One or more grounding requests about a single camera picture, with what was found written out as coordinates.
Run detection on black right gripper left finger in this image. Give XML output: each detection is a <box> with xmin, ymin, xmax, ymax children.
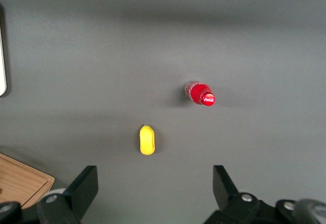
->
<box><xmin>37</xmin><ymin>165</ymin><xmax>99</xmax><ymax>224</ymax></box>

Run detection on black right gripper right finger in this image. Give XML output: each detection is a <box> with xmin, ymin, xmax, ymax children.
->
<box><xmin>203</xmin><ymin>164</ymin><xmax>261</xmax><ymax>224</ymax></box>

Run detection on white rectangular tray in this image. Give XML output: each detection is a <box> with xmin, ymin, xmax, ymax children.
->
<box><xmin>0</xmin><ymin>4</ymin><xmax>12</xmax><ymax>98</ymax></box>

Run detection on wooden drawer cabinet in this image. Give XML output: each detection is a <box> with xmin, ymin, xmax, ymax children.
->
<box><xmin>0</xmin><ymin>153</ymin><xmax>56</xmax><ymax>210</ymax></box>

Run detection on yellow lemon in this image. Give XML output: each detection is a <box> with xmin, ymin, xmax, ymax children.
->
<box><xmin>139</xmin><ymin>124</ymin><xmax>157</xmax><ymax>156</ymax></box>

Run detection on red cola bottle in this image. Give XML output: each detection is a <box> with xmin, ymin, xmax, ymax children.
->
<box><xmin>183</xmin><ymin>79</ymin><xmax>216</xmax><ymax>107</ymax></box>

